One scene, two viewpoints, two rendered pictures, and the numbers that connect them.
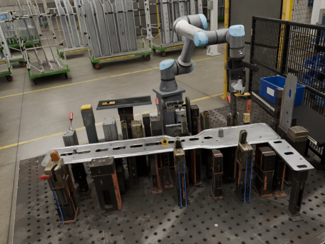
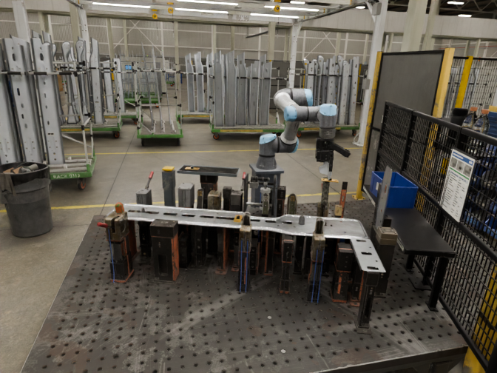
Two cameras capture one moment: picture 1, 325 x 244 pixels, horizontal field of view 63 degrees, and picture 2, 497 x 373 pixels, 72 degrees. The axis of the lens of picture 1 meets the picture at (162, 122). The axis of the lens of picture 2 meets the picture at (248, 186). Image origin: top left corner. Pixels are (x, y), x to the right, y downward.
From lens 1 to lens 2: 0.41 m
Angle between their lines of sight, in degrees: 10
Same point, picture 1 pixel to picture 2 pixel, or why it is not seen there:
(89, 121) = (168, 183)
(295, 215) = (362, 327)
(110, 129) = (186, 195)
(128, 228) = (176, 300)
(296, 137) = (382, 239)
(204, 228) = (254, 317)
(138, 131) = (214, 203)
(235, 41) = (325, 120)
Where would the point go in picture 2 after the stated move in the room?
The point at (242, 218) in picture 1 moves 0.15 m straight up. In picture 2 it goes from (301, 317) to (304, 289)
